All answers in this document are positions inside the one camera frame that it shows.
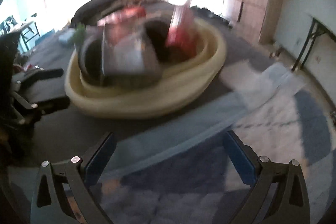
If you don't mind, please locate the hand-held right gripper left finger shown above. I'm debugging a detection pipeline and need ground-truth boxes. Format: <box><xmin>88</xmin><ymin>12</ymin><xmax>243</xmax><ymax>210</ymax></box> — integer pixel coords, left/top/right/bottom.
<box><xmin>30</xmin><ymin>132</ymin><xmax>117</xmax><ymax>224</ymax></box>

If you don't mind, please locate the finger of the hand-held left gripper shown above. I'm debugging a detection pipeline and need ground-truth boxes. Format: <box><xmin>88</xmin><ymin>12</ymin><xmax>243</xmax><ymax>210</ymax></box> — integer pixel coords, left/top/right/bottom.
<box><xmin>16</xmin><ymin>68</ymin><xmax>64</xmax><ymax>88</ymax></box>
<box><xmin>10</xmin><ymin>90</ymin><xmax>71</xmax><ymax>125</ymax></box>

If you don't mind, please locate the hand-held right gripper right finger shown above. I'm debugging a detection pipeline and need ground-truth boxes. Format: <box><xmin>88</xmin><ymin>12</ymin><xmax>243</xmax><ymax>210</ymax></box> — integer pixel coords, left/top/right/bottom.
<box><xmin>223</xmin><ymin>130</ymin><xmax>310</xmax><ymax>224</ymax></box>

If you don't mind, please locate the black and white roll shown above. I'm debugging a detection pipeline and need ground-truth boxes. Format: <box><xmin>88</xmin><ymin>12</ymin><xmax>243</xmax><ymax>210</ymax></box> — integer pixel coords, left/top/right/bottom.
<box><xmin>78</xmin><ymin>35</ymin><xmax>105</xmax><ymax>85</ymax></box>
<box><xmin>146</xmin><ymin>20</ymin><xmax>171</xmax><ymax>63</ymax></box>

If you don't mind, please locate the green keychain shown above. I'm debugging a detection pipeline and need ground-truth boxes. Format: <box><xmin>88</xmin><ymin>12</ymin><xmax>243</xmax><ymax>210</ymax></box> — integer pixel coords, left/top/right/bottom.
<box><xmin>73</xmin><ymin>24</ymin><xmax>87</xmax><ymax>45</ymax></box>

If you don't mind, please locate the cream plastic basin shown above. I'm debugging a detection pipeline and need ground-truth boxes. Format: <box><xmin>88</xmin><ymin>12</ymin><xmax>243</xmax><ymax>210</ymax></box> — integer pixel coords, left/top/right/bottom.
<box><xmin>64</xmin><ymin>17</ymin><xmax>227</xmax><ymax>119</ymax></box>

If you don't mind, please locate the tall red carton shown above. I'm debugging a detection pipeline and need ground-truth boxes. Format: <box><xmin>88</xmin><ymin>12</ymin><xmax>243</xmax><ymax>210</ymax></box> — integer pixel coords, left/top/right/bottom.
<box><xmin>165</xmin><ymin>1</ymin><xmax>200</xmax><ymax>58</ymax></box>

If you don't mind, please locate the small red box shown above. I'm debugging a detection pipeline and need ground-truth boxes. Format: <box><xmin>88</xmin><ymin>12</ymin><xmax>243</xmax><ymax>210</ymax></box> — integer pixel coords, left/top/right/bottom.
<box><xmin>13</xmin><ymin>63</ymin><xmax>34</xmax><ymax>72</ymax></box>

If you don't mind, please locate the grey bedsheet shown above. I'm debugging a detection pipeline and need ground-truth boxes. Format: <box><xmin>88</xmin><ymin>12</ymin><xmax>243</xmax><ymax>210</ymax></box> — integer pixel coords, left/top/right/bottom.
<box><xmin>8</xmin><ymin>1</ymin><xmax>276</xmax><ymax>161</ymax></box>

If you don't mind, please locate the small background table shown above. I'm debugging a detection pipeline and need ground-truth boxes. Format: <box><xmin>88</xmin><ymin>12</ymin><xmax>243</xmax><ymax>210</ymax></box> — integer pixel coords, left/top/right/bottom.
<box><xmin>0</xmin><ymin>14</ymin><xmax>40</xmax><ymax>52</ymax></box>

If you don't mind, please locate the light blue small box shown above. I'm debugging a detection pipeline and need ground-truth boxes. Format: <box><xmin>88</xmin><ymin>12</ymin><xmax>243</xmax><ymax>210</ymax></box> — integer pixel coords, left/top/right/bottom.
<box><xmin>58</xmin><ymin>32</ymin><xmax>75</xmax><ymax>45</ymax></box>

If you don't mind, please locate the blue white plaid blanket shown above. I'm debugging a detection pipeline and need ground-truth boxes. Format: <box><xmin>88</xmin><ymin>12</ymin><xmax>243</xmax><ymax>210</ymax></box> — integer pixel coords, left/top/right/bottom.
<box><xmin>8</xmin><ymin>61</ymin><xmax>336</xmax><ymax>224</ymax></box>

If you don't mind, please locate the dark clothes pile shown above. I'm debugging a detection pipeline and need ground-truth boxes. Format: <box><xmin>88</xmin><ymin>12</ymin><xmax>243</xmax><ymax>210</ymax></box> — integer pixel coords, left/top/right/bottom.
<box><xmin>70</xmin><ymin>0</ymin><xmax>126</xmax><ymax>28</ymax></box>

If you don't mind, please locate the white cloth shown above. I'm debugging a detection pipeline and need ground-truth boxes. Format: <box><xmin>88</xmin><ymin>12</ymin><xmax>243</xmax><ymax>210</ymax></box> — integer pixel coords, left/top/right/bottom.
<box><xmin>223</xmin><ymin>61</ymin><xmax>307</xmax><ymax>109</ymax></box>

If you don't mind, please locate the black-legged folding table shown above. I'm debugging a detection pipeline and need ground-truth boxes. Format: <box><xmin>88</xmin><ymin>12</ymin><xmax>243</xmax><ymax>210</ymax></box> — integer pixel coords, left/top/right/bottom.
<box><xmin>291</xmin><ymin>17</ymin><xmax>336</xmax><ymax>72</ymax></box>

